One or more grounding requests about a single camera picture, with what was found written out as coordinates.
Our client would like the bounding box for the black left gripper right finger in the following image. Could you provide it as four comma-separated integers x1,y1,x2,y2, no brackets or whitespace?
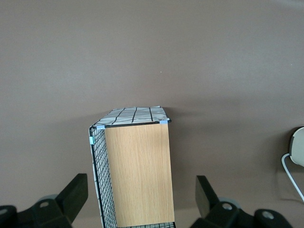
191,175,293,228

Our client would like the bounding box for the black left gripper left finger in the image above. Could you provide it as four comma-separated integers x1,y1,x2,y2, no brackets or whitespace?
0,173,88,228

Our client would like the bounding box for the brown table cover mat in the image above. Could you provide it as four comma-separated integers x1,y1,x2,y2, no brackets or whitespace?
0,0,304,228

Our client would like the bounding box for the black wire basket checked liner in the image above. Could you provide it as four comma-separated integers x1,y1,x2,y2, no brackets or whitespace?
88,106,176,228

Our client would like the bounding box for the white toaster power cable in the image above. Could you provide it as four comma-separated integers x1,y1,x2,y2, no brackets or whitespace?
281,153,304,203

